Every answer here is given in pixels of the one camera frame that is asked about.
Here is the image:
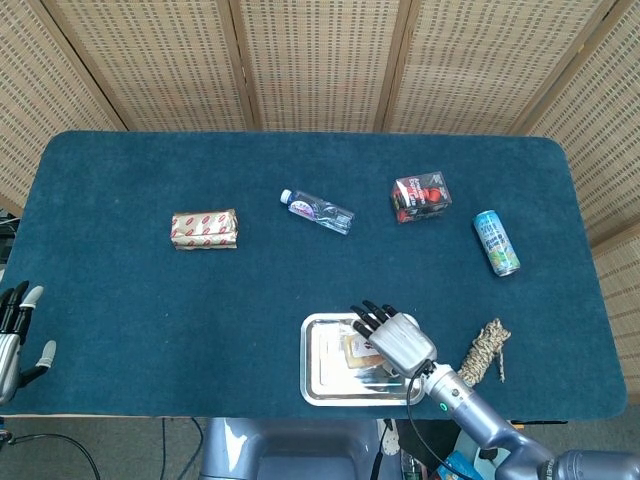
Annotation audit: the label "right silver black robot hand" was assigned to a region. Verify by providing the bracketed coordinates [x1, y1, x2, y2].
[349, 299, 439, 380]

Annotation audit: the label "clear plastic water bottle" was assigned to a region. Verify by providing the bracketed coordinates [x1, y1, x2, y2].
[279, 188, 356, 237]

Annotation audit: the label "blue-grey robot torso base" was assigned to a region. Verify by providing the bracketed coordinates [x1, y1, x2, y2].
[199, 417, 387, 480]

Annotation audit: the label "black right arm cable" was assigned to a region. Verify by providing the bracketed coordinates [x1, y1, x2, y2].
[405, 367, 474, 480]

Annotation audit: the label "woven bamboo folding screen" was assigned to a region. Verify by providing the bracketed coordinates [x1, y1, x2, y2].
[0, 0, 640, 364]

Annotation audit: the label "sandwich pack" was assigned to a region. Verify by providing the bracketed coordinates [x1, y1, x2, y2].
[338, 331, 397, 375]

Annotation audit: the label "braided beige rope bundle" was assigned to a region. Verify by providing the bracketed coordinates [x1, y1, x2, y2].
[456, 317, 513, 388]

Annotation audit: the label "clear box of coffee bottles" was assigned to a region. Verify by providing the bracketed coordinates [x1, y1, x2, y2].
[389, 171, 454, 225]

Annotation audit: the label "blue drink can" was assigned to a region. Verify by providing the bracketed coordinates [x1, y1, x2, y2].
[473, 209, 522, 277]

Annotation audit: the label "gold wrapped package red logos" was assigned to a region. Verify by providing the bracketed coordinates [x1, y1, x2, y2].
[170, 208, 239, 251]

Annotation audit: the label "silver metal tray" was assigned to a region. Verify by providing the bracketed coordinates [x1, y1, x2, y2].
[299, 312, 427, 408]

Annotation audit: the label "teal carpet table cloth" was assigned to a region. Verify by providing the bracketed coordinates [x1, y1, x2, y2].
[0, 130, 629, 422]

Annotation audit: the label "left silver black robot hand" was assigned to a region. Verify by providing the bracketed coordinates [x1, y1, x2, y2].
[0, 280, 58, 407]

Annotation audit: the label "light blue plastic bin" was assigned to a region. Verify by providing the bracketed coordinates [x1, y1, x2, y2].
[451, 428, 506, 464]

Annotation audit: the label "black floor cable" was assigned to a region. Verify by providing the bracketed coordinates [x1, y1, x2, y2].
[0, 418, 204, 480]

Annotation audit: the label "blue printed carton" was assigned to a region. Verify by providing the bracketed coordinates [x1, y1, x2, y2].
[433, 451, 485, 480]

